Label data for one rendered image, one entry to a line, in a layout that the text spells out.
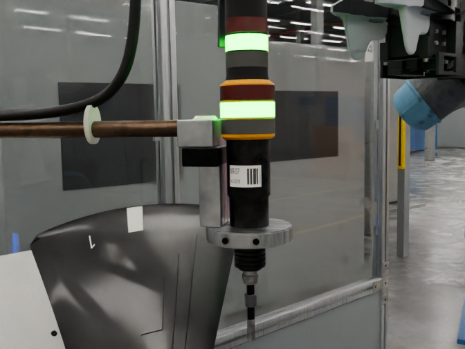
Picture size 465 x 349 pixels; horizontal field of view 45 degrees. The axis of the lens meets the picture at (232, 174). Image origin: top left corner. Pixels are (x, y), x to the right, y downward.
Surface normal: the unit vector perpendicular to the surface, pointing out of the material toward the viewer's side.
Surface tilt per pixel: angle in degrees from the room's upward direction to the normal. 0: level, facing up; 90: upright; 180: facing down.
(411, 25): 90
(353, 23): 94
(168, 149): 90
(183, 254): 44
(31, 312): 50
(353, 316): 90
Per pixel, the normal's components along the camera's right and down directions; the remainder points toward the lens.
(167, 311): -0.14, -0.60
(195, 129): -0.22, 0.11
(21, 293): 0.50, -0.59
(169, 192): 0.67, 0.07
